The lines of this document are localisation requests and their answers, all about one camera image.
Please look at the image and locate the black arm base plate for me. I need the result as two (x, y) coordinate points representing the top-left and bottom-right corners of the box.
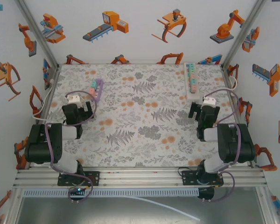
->
(57, 171), (101, 187)
(181, 169), (224, 187)

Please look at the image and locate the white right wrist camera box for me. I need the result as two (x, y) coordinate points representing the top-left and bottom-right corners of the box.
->
(202, 96), (217, 107)

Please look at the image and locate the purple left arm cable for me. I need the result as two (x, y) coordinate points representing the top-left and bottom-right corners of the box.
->
(44, 90), (98, 203)

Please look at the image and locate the purple power strip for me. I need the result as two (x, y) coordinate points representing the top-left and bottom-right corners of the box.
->
(90, 78), (106, 104)

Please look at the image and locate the aluminium frame post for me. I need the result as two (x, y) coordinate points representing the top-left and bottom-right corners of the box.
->
(221, 0), (270, 69)
(15, 0), (61, 68)

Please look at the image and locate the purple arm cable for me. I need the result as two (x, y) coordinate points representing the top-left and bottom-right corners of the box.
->
(203, 89), (243, 203)
(44, 90), (98, 203)

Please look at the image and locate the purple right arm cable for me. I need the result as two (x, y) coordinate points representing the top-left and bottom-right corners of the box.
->
(203, 89), (243, 203)

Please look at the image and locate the small circuit board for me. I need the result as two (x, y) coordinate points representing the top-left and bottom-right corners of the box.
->
(69, 186), (86, 199)

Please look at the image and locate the white power strip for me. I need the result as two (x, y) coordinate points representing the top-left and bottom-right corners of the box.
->
(184, 62), (201, 100)

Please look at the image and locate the white slotted cable duct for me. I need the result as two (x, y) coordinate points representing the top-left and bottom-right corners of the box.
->
(22, 188), (200, 198)

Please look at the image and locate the white power strip cable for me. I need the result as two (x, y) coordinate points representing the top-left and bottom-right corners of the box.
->
(227, 75), (238, 91)
(32, 79), (68, 122)

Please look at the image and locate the floral printed table mat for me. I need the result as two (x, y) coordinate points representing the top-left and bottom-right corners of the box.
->
(35, 63), (254, 168)

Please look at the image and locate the aluminium side rail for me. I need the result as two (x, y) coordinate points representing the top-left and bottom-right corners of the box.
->
(220, 65), (255, 168)
(36, 65), (62, 124)

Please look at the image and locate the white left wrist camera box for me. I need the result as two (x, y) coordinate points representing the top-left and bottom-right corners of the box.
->
(65, 94), (85, 105)

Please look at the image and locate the long aluminium frame rail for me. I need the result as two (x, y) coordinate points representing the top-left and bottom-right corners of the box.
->
(13, 167), (268, 188)

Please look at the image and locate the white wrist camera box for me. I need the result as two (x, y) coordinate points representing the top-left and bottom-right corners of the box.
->
(202, 96), (217, 107)
(65, 94), (85, 105)

